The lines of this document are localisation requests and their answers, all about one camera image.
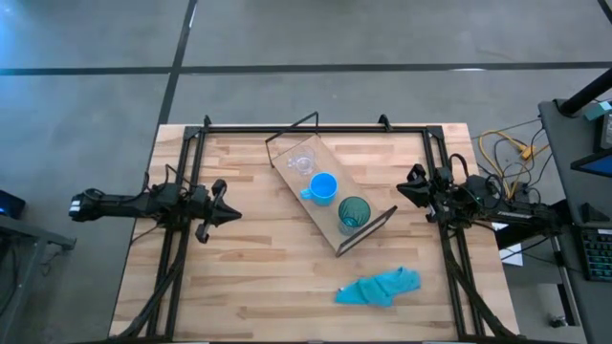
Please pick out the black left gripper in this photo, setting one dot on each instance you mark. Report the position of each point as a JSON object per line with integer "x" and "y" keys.
{"x": 203, "y": 205}

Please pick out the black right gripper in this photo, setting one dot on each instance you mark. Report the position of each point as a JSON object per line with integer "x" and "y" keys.
{"x": 440, "y": 198}

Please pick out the teal green tumbler cup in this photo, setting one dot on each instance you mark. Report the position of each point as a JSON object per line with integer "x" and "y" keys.
{"x": 354, "y": 212}

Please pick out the blue plastic mug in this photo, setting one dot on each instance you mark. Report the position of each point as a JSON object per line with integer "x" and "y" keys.
{"x": 324, "y": 187}

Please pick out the clear glass mug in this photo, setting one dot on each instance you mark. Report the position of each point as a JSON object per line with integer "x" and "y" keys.
{"x": 302, "y": 165}

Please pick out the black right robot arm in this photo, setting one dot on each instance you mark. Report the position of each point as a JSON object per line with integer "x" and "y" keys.
{"x": 526, "y": 212}

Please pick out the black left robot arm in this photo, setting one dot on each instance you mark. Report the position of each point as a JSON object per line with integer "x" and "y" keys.
{"x": 119, "y": 205}

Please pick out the teal cloth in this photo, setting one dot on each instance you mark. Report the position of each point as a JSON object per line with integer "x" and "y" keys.
{"x": 378, "y": 289}

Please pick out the black stand bar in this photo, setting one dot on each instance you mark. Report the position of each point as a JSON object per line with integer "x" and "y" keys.
{"x": 516, "y": 239}

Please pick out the white paper sheet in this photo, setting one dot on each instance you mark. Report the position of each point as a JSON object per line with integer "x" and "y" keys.
{"x": 512, "y": 255}

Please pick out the dark grey desk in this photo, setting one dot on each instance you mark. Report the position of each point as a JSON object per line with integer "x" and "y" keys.
{"x": 564, "y": 153}

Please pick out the grey metal cart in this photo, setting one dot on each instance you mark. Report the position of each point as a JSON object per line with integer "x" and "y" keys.
{"x": 38, "y": 232}

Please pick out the computer monitor with blue screen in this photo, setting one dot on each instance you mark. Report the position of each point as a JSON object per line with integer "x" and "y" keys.
{"x": 600, "y": 166}

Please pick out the small black caster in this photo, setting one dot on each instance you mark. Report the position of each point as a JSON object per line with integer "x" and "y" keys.
{"x": 558, "y": 321}

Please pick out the black keyboard with green keys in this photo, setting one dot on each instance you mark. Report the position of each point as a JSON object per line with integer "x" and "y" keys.
{"x": 597, "y": 253}

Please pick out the black box device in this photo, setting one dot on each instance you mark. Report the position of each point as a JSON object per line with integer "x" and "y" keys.
{"x": 605, "y": 131}

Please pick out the thick black pole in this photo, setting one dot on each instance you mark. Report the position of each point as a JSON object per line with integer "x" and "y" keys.
{"x": 588, "y": 93}

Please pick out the small teal box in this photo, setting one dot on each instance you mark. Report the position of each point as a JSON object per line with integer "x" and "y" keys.
{"x": 597, "y": 111}

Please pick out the black device with blue light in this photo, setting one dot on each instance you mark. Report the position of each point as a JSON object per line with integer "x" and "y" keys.
{"x": 12, "y": 205}

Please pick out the wooden shelf with black frame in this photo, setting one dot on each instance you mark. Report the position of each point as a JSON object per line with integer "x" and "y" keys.
{"x": 321, "y": 217}

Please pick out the black triangular bracket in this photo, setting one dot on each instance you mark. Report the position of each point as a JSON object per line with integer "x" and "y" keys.
{"x": 593, "y": 215}

